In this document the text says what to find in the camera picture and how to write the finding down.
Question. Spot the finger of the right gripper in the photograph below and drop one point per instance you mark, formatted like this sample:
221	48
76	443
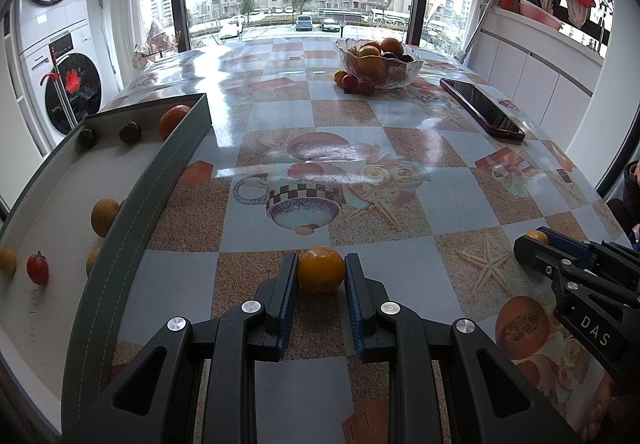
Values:
546	260
588	253

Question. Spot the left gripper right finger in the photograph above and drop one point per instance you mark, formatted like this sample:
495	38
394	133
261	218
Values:
446	383

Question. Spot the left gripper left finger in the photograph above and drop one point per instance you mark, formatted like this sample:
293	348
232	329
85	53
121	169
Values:
196	382

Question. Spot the yellow-orange mandarin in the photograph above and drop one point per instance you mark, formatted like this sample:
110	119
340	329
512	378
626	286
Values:
538	236

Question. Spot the red tomato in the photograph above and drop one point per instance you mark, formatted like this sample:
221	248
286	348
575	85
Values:
37	269

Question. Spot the greenish round fruit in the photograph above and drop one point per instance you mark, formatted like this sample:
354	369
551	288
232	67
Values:
103	215

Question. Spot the yellow-green kiwi fruit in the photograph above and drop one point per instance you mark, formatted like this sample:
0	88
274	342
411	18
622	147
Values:
7	261

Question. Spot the small orange mandarin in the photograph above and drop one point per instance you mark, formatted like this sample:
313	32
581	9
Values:
321	270

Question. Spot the dark plum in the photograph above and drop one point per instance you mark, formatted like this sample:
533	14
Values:
130	133
87	138

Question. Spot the large orange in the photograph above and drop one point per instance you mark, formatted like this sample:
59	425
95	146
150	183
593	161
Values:
171	119

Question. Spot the black smartphone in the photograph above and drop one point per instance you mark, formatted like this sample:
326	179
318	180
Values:
483	110

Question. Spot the white cabinet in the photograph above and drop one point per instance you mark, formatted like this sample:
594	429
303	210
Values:
546	74

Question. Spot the green grey tray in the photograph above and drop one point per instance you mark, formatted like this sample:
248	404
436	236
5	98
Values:
58	339

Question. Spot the glass fruit bowl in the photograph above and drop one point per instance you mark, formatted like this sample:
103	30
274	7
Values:
384	70

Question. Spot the pink basin on cabinet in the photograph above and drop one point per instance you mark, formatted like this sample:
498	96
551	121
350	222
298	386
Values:
538	14

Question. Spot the red fruit near bowl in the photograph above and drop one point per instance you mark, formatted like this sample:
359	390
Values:
349	83

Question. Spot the mandarin beside bowl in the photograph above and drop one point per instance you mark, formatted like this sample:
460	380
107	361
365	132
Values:
338	77

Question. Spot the washing machine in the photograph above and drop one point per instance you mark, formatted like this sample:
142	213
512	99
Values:
62	74

